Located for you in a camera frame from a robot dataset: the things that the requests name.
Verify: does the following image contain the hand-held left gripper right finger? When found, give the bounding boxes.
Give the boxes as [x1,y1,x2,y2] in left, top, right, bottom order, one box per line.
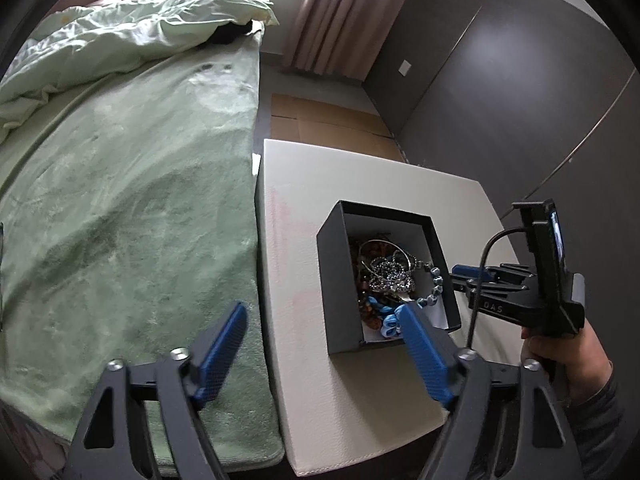
[394,304,586,480]

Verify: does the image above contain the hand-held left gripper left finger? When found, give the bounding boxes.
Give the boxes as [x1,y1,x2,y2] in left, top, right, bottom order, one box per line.
[62,301,248,480]

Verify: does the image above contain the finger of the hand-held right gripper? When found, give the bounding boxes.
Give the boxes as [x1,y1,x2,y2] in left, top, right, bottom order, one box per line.
[449,262,535,287]

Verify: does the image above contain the blue braided fabric flower necklace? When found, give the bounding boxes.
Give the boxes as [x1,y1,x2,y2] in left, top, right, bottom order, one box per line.
[366,295,402,337]

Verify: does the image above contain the light blue bead bracelet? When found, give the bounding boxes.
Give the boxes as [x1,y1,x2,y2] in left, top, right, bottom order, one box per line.
[414,264,447,307]

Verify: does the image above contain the silver chain necklace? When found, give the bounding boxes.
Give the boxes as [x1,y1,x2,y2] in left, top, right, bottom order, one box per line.
[369,254,417,293]

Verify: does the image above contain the dark beaded bracelets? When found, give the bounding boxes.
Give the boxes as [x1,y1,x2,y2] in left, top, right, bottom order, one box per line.
[356,244,375,322]

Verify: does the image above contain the black jewelry box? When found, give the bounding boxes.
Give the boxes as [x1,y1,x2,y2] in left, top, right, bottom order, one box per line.
[316,200,462,357]

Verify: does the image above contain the thin metal bangle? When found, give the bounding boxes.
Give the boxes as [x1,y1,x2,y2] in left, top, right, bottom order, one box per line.
[359,239,418,272]

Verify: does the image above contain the person's right forearm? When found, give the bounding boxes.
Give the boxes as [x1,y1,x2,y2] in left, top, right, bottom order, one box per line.
[564,360,629,467]

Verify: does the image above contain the person's right hand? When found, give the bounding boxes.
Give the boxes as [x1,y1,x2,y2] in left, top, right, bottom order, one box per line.
[520,321,614,406]

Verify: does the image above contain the green fleece blanket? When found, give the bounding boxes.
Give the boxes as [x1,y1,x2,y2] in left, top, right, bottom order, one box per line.
[0,35,286,466]

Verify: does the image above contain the cardboard floor sheets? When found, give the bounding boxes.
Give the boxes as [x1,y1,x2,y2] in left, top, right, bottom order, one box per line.
[269,92,407,164]

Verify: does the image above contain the light green quilt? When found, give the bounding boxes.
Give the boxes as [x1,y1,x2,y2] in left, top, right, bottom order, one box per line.
[0,0,280,143]

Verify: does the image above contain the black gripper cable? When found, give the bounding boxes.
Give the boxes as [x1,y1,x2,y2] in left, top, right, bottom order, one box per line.
[466,228,524,352]

